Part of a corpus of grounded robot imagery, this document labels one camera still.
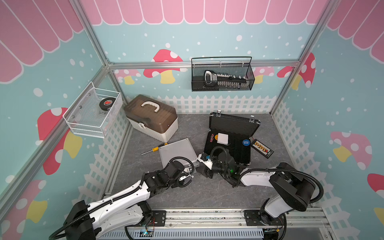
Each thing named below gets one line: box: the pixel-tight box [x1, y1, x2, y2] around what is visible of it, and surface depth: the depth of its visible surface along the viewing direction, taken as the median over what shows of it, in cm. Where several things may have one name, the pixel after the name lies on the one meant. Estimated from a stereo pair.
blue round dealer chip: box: [242, 139, 251, 147], surface depth 102 cm
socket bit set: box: [203, 70, 247, 89], surface depth 91 cm
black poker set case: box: [203, 110, 261, 166], surface depth 101 cm
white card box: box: [217, 133, 229, 145], surface depth 102 cm
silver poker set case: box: [159, 138, 200, 175], surface depth 93 cm
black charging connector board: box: [250, 139, 274, 159], surface depth 101 cm
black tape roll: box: [99, 97, 116, 111], surface depth 81 cm
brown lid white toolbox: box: [124, 94, 179, 143], surface depth 96 cm
